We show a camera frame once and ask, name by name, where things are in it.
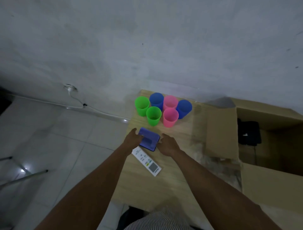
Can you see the person's left forearm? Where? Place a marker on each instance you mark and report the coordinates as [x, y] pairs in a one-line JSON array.
[[90, 192]]

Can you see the blue plastic cup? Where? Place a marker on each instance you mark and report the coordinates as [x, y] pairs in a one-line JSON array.
[[156, 100], [184, 109]]

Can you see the metal stand leg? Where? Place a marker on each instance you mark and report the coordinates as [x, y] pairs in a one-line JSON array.
[[28, 176]]

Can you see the striped shirt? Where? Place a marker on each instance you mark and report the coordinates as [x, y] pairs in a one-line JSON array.
[[161, 221]]

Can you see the green plastic cup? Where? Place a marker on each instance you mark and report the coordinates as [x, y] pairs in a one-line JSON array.
[[153, 117], [142, 106]]

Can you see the person's right forearm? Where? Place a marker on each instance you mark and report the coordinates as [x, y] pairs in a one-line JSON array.
[[217, 189]]

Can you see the white remote control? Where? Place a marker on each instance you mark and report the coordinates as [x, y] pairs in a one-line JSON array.
[[148, 162]]

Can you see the brown cardboard box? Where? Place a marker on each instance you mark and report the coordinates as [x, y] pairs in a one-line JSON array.
[[222, 132]]

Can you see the person's left hand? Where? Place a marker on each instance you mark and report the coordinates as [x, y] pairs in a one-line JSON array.
[[131, 142]]

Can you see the person's right hand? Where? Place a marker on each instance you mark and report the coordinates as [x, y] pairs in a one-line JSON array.
[[169, 147]]

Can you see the purple plastic holder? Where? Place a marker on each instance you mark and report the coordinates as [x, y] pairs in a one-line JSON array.
[[150, 139]]

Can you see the black rectangular pouch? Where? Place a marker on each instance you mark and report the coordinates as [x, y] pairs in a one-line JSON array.
[[252, 132]]

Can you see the dark trousers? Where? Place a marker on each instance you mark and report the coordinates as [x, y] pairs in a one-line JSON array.
[[132, 216]]

